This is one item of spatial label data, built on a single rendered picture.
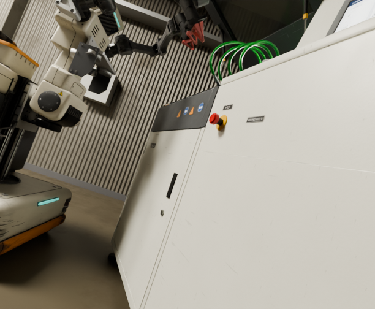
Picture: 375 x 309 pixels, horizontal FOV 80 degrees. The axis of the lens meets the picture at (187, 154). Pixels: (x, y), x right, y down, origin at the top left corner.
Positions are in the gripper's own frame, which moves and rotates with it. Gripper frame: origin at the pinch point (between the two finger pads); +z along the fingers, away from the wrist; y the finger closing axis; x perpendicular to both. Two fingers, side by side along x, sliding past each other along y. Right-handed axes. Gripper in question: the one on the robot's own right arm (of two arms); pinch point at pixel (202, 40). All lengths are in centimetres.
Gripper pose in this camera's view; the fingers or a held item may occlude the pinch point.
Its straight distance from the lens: 115.1
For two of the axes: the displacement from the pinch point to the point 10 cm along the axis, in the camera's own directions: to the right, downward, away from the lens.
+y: 8.9, -4.2, 1.9
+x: -2.1, 0.1, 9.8
